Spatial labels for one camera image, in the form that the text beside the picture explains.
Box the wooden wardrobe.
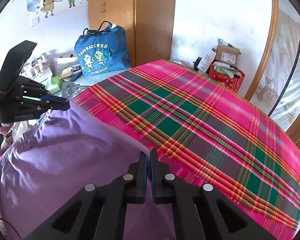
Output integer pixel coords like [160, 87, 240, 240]
[88, 0, 177, 68]

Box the green white tissue packet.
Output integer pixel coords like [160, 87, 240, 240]
[46, 76, 62, 92]

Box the purple fleece garment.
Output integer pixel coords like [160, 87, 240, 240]
[0, 100, 177, 240]

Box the red basket with items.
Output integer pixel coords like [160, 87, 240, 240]
[209, 64, 245, 93]

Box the pink green plaid blanket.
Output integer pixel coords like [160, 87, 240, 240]
[71, 59, 300, 240]

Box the blue printed tote bag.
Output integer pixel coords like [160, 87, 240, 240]
[74, 21, 132, 77]

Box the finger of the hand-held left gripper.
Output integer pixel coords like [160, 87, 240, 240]
[44, 101, 71, 111]
[41, 94, 67, 103]

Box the cardboard box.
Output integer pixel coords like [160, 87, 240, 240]
[216, 44, 241, 64]

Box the white box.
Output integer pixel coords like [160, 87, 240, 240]
[197, 47, 217, 73]

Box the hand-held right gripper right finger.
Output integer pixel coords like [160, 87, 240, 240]
[151, 150, 275, 240]

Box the person's left hand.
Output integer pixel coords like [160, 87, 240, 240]
[0, 110, 15, 134]

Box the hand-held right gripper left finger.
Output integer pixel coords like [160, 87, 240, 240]
[25, 152, 148, 240]

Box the wooden door frame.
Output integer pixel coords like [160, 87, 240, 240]
[244, 0, 280, 100]

